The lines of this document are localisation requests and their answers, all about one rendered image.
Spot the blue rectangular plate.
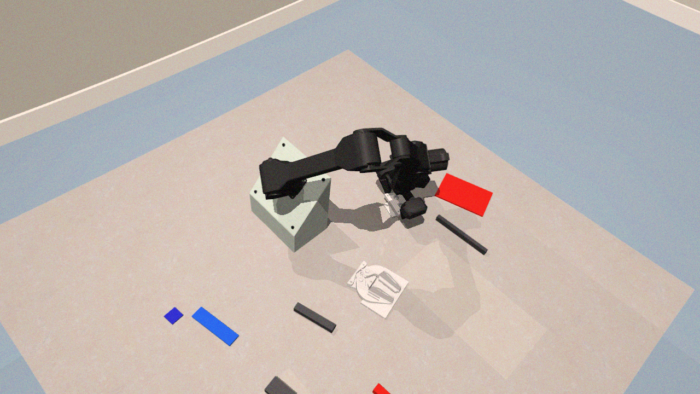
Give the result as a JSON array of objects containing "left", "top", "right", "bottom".
[{"left": 191, "top": 307, "right": 238, "bottom": 346}]

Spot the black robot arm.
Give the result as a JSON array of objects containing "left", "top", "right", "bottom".
[{"left": 259, "top": 128, "right": 450, "bottom": 200}]

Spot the red rectangular bar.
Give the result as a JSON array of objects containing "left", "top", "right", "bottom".
[{"left": 373, "top": 383, "right": 390, "bottom": 394}]

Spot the blue square block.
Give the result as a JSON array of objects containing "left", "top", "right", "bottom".
[{"left": 164, "top": 307, "right": 183, "bottom": 324}]

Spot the red flat plate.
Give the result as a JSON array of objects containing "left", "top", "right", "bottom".
[{"left": 434, "top": 173, "right": 493, "bottom": 217}]

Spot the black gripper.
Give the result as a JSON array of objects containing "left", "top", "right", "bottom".
[{"left": 376, "top": 166, "right": 427, "bottom": 219}]

